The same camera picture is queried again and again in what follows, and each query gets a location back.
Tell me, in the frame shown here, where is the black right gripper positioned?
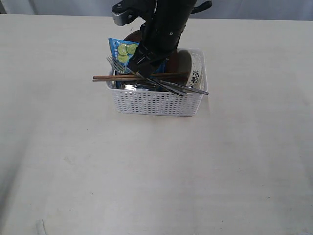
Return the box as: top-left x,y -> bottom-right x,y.
127,44 -> 174,76

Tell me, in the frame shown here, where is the blue chips bag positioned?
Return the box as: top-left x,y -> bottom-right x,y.
108,37 -> 167,75

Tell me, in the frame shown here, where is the brown wooden chopstick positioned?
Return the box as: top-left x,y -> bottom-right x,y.
92,75 -> 188,82
93,72 -> 189,81

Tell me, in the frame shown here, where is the silver metal fork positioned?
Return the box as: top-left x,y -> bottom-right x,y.
107,56 -> 209,95

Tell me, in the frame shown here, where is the silver table knife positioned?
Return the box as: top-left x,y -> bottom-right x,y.
134,73 -> 186,96

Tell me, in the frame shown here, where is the white ceramic bowl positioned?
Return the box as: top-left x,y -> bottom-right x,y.
177,49 -> 204,88

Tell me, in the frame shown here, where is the brown wooden plate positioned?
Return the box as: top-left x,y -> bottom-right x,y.
124,30 -> 142,43

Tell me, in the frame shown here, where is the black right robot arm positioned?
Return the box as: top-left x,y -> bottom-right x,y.
127,0 -> 212,78

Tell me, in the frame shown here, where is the shiny steel cup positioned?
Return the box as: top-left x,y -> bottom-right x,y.
115,81 -> 156,91

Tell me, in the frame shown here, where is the white perforated plastic basket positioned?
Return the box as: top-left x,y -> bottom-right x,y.
106,49 -> 208,116

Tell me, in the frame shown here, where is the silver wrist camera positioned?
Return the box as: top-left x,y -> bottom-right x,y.
112,0 -> 147,26

